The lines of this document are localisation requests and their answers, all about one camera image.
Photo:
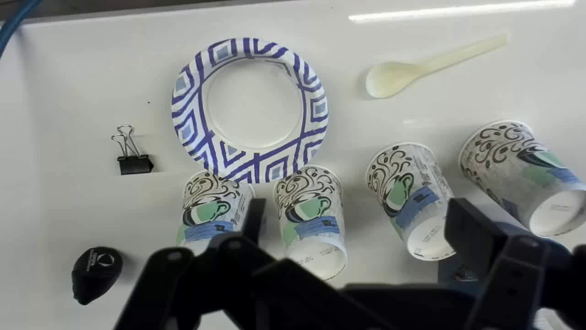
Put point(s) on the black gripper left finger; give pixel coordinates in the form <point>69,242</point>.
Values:
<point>203,286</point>

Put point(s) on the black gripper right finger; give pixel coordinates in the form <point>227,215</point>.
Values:
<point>525,281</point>

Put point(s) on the printed paper coffee cup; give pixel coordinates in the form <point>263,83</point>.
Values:
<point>410,195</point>
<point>520,171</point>
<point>313,226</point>
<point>208,207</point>

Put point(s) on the black rounded plastic object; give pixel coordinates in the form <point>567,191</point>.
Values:
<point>95,275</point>

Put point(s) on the black binder clip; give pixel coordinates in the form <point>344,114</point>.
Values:
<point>137,163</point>

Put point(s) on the cream plastic spoon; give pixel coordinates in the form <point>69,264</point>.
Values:
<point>388,79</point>

